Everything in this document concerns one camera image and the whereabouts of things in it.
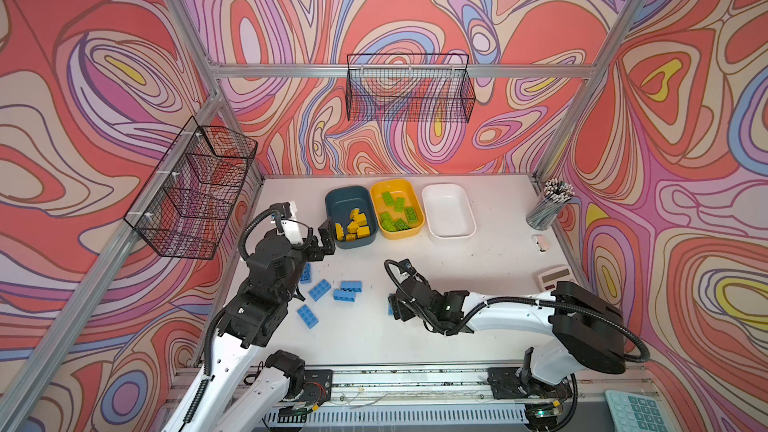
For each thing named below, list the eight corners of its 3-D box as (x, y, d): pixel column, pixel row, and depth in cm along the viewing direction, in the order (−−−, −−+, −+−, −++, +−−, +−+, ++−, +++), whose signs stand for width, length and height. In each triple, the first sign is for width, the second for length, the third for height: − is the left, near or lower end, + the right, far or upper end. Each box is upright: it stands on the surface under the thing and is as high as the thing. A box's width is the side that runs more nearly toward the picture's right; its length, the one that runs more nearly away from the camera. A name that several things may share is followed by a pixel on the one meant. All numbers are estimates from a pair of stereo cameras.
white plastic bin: (427, 245, 101) (429, 235, 97) (422, 194, 117) (424, 183, 112) (474, 245, 101) (478, 235, 97) (463, 194, 117) (466, 183, 112)
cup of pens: (521, 220, 107) (540, 189, 94) (532, 208, 111) (552, 176, 98) (543, 234, 104) (565, 203, 90) (553, 220, 107) (576, 189, 94)
